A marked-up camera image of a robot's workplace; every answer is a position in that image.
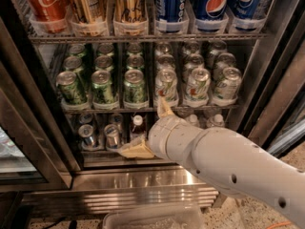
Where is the red Coca-Cola can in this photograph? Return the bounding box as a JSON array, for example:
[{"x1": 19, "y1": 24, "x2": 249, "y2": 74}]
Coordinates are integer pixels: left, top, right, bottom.
[{"x1": 27, "y1": 0, "x2": 67, "y2": 33}]

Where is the white diet can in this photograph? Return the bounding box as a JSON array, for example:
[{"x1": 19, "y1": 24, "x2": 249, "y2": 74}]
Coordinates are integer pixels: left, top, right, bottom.
[
  {"x1": 213, "y1": 67, "x2": 241, "y2": 100},
  {"x1": 154, "y1": 68, "x2": 177, "y2": 101},
  {"x1": 185, "y1": 68, "x2": 211, "y2": 101}
]

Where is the open fridge door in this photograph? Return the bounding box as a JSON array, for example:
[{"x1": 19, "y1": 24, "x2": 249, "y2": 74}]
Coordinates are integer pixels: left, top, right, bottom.
[{"x1": 247, "y1": 38, "x2": 305, "y2": 159}]

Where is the white can back middle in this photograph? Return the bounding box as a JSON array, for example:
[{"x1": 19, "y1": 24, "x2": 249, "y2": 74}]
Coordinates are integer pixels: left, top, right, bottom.
[{"x1": 182, "y1": 41, "x2": 200, "y2": 57}]

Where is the brown tea bottle left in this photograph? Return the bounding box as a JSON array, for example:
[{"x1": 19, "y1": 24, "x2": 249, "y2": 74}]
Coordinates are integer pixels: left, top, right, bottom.
[{"x1": 130, "y1": 114, "x2": 146, "y2": 140}]

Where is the silver can bottom front left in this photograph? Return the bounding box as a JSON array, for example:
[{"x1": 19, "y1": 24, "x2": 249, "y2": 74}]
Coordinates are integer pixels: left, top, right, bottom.
[{"x1": 78, "y1": 124, "x2": 97, "y2": 147}]

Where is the stainless steel fridge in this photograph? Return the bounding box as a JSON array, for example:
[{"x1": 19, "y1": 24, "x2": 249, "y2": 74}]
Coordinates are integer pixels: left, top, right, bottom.
[{"x1": 0, "y1": 0, "x2": 304, "y2": 217}]

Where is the blue Pepsi can right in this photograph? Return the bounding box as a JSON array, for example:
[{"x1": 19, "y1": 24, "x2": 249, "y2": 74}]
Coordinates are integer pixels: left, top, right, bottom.
[{"x1": 233, "y1": 0, "x2": 265, "y2": 31}]

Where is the blue pepsi can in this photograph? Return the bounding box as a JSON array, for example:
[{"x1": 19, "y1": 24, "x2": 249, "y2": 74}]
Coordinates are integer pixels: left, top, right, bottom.
[
  {"x1": 155, "y1": 0, "x2": 186, "y2": 32},
  {"x1": 193, "y1": 0, "x2": 227, "y2": 32},
  {"x1": 233, "y1": 0, "x2": 265, "y2": 31}
]

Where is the white diet can front middle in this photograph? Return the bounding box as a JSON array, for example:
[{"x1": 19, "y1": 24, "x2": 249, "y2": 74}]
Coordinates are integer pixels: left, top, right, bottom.
[{"x1": 185, "y1": 68, "x2": 211, "y2": 101}]

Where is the white can second row middle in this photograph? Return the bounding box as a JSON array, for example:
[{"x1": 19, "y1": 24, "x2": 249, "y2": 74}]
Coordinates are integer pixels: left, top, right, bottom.
[{"x1": 182, "y1": 53, "x2": 204, "y2": 82}]

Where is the blue Pepsi can left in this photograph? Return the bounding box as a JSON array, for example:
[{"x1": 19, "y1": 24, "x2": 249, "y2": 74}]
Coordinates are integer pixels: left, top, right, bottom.
[{"x1": 155, "y1": 0, "x2": 186, "y2": 32}]

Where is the silver can bottom back left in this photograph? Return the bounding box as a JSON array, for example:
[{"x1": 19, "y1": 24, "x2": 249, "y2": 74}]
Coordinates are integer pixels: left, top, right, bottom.
[{"x1": 78, "y1": 114, "x2": 93, "y2": 125}]

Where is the white can second row right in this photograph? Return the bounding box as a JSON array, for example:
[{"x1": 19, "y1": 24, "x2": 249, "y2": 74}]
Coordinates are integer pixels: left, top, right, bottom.
[{"x1": 213, "y1": 52, "x2": 236, "y2": 80}]

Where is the white can back left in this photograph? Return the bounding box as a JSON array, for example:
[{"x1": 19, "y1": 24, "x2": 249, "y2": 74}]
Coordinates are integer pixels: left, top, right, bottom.
[{"x1": 154, "y1": 42, "x2": 173, "y2": 57}]

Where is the white can back right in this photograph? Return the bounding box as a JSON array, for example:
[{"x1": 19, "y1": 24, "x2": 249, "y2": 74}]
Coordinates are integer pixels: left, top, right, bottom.
[{"x1": 204, "y1": 40, "x2": 227, "y2": 69}]

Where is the clear water bottle left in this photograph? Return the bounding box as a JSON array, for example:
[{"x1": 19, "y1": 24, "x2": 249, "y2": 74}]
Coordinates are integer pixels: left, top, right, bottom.
[{"x1": 186, "y1": 114, "x2": 200, "y2": 127}]

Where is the white can second row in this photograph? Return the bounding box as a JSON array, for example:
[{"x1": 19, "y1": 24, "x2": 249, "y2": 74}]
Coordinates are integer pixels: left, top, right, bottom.
[
  {"x1": 213, "y1": 52, "x2": 236, "y2": 80},
  {"x1": 155, "y1": 54, "x2": 175, "y2": 71},
  {"x1": 182, "y1": 53, "x2": 204, "y2": 82}
]

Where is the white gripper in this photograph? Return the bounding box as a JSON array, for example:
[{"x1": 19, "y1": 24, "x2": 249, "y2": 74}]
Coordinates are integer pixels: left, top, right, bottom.
[{"x1": 112, "y1": 96, "x2": 204, "y2": 167}]

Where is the gold can right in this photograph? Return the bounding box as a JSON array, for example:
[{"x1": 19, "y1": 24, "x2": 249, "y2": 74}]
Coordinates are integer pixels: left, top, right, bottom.
[{"x1": 115, "y1": 0, "x2": 146, "y2": 35}]

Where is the blue Pepsi can middle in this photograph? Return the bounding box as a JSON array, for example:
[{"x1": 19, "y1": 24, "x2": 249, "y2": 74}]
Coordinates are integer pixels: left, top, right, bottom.
[{"x1": 193, "y1": 0, "x2": 227, "y2": 32}]

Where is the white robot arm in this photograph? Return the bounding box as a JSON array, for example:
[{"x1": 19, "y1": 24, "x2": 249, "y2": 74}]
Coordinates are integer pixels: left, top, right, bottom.
[{"x1": 117, "y1": 97, "x2": 305, "y2": 229}]

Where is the green can second row left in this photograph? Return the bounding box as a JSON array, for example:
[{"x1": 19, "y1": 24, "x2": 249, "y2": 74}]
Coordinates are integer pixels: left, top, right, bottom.
[{"x1": 63, "y1": 56, "x2": 89, "y2": 91}]

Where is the green can second row middle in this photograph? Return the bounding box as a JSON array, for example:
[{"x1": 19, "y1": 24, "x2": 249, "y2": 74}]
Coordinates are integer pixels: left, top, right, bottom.
[{"x1": 94, "y1": 55, "x2": 114, "y2": 73}]

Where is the white diet can front left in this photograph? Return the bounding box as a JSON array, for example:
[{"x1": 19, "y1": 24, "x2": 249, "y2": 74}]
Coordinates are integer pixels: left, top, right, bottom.
[{"x1": 154, "y1": 68, "x2": 177, "y2": 101}]

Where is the clear water bottle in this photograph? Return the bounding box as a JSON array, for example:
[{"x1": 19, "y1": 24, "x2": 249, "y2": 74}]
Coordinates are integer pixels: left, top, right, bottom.
[
  {"x1": 206, "y1": 114, "x2": 225, "y2": 128},
  {"x1": 186, "y1": 114, "x2": 200, "y2": 127}
]

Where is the gold can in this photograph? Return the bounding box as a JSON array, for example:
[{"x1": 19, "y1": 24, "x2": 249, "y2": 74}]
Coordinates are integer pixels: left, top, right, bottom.
[
  {"x1": 71, "y1": 0, "x2": 106, "y2": 36},
  {"x1": 115, "y1": 0, "x2": 146, "y2": 35}
]

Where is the silver can bottom back right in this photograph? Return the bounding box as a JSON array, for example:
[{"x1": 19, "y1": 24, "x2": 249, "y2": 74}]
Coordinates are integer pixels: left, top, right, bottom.
[{"x1": 109, "y1": 113, "x2": 124, "y2": 134}]

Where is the gold can left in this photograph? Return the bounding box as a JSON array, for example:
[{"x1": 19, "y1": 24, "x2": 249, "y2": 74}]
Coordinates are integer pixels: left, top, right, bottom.
[{"x1": 71, "y1": 0, "x2": 106, "y2": 36}]

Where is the white can second row left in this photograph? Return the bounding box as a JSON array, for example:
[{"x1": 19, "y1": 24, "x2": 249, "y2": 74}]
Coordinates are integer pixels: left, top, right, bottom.
[{"x1": 155, "y1": 54, "x2": 175, "y2": 71}]

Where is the clear plastic bin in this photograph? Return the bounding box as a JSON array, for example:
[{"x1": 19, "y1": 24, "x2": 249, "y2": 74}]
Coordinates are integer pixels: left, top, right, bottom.
[{"x1": 103, "y1": 204, "x2": 205, "y2": 229}]

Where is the orange cable on floor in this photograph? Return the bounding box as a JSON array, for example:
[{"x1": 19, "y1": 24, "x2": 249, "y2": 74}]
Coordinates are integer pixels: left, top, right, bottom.
[{"x1": 265, "y1": 220, "x2": 294, "y2": 229}]

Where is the silver can bottom front right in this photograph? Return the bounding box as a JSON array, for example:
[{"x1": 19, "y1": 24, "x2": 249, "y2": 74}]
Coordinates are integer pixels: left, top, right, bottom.
[{"x1": 104, "y1": 124, "x2": 121, "y2": 149}]

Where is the silver can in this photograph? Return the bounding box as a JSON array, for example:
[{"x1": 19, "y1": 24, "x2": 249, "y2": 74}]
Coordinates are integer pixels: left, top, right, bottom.
[
  {"x1": 78, "y1": 124, "x2": 97, "y2": 147},
  {"x1": 109, "y1": 113, "x2": 124, "y2": 134},
  {"x1": 78, "y1": 114, "x2": 93, "y2": 125},
  {"x1": 104, "y1": 124, "x2": 121, "y2": 149}
]

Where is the clear water bottle right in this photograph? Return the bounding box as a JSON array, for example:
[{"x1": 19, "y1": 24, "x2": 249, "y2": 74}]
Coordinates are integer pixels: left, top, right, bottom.
[{"x1": 206, "y1": 114, "x2": 225, "y2": 128}]

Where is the white diet can front right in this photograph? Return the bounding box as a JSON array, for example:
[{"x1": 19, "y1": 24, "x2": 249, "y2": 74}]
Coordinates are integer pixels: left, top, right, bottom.
[{"x1": 213, "y1": 67, "x2": 241, "y2": 100}]

